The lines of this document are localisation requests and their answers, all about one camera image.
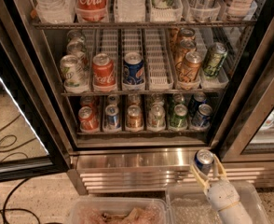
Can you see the green can front bottom shelf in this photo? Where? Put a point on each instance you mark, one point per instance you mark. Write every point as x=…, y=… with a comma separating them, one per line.
x=178, y=117

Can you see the clear plastic bin with bubble wrap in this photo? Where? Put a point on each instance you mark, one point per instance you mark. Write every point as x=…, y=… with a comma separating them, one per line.
x=188, y=204

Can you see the red coca-cola can middle shelf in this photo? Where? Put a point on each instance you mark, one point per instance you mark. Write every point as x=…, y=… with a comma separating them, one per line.
x=103, y=70

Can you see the clear water bottle top middle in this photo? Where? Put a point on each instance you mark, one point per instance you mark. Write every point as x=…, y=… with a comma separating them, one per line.
x=130, y=10

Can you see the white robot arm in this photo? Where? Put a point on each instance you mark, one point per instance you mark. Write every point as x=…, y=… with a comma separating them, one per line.
x=234, y=215

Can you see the clear water bottle top left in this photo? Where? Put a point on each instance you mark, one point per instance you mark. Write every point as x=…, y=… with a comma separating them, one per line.
x=55, y=11

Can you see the green can rear bottom shelf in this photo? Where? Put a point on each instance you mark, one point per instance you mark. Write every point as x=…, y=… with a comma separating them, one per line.
x=177, y=99

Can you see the blue pepsi can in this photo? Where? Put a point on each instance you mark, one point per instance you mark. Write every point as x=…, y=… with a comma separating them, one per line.
x=204, y=160
x=202, y=116
x=112, y=115

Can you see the white green can middle shelf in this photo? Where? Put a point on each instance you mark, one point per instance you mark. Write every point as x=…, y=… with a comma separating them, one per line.
x=72, y=71

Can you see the clear water bottle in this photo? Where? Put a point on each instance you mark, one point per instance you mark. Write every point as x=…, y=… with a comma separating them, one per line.
x=55, y=11
x=130, y=10

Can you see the orange can shelf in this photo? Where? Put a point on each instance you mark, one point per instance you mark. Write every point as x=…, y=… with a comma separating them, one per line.
x=134, y=117
x=190, y=66

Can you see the clear plastic bin with items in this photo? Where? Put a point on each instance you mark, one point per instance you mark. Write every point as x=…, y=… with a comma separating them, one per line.
x=117, y=210

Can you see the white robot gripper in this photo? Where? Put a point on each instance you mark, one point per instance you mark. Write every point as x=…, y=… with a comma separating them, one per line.
x=223, y=195

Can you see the white green can shelf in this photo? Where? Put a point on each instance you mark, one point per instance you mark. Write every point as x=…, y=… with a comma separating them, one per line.
x=72, y=71
x=156, y=117

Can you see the orange can front bottom shelf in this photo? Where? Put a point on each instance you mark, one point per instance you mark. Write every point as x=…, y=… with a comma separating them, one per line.
x=134, y=117

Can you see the white empty shelf tray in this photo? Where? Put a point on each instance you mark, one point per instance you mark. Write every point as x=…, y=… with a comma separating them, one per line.
x=157, y=58

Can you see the blue pepsi can middle shelf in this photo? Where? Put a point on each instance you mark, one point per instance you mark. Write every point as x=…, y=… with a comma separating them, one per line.
x=133, y=69

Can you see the white green can bottom shelf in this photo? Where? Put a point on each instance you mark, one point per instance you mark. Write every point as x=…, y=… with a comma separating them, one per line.
x=156, y=117

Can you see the open glass fridge door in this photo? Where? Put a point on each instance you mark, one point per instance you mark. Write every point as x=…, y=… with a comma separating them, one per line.
x=29, y=141

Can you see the red coke can bottom shelf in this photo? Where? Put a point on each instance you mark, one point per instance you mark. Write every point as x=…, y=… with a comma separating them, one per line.
x=88, y=119

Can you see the orange can front middle shelf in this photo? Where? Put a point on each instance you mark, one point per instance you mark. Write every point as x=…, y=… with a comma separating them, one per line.
x=190, y=66

